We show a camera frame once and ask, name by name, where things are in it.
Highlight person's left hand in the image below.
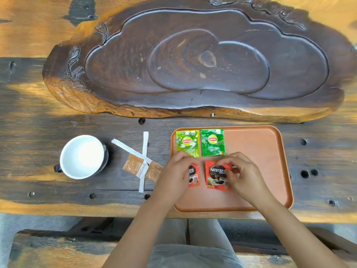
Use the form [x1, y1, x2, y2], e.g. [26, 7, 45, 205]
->
[151, 151, 200, 207]

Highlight person's right hand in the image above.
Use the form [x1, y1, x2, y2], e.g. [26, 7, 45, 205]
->
[217, 152, 276, 210]

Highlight red instant coffee packet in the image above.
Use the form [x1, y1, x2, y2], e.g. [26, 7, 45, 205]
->
[188, 164, 201, 187]
[205, 161, 233, 192]

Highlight person's right forearm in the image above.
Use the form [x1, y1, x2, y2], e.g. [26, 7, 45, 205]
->
[251, 197, 350, 268]

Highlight person's left forearm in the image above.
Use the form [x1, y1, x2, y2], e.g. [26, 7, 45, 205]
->
[102, 192, 180, 268]

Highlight light green tea bag packet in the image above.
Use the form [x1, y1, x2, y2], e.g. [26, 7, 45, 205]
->
[175, 130, 201, 158]

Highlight dark green tea bag packet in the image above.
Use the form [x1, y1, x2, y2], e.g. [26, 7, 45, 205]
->
[200, 129, 226, 157]

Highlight orange rectangular serving tray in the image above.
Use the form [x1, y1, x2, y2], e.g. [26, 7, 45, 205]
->
[170, 125, 294, 214]

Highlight white paper stick packet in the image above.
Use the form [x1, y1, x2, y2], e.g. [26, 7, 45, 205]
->
[139, 132, 149, 193]
[111, 138, 153, 164]

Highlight brown paper sachet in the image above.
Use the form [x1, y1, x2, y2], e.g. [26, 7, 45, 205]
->
[123, 154, 164, 183]

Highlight grey trousers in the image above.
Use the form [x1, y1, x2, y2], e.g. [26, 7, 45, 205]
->
[146, 219, 244, 268]

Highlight carved dark wooden tea tray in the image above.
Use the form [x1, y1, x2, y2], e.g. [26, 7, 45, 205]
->
[42, 0, 357, 124]

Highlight white cup with dark outside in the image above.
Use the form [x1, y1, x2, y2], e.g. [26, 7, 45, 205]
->
[54, 135, 109, 180]

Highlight dark wooden bench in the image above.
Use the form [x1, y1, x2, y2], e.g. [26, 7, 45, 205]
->
[8, 217, 357, 268]

